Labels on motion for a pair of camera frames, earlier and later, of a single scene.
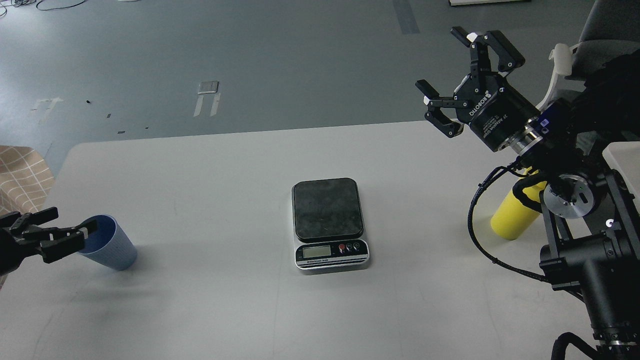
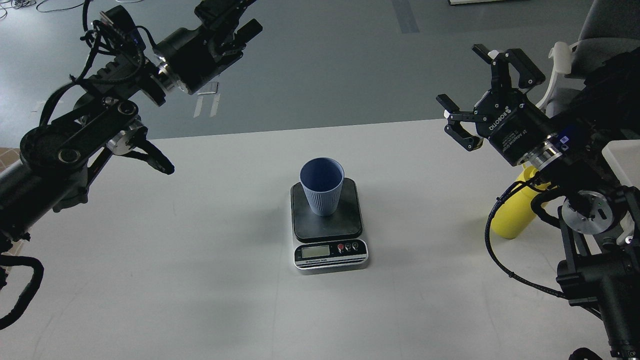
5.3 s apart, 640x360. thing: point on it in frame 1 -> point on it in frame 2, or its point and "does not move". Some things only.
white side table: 624,158 does not move
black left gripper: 52,242 -> 191,57
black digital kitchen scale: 328,227 does not move
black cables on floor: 18,3 does not move
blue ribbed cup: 108,244 -> 322,179
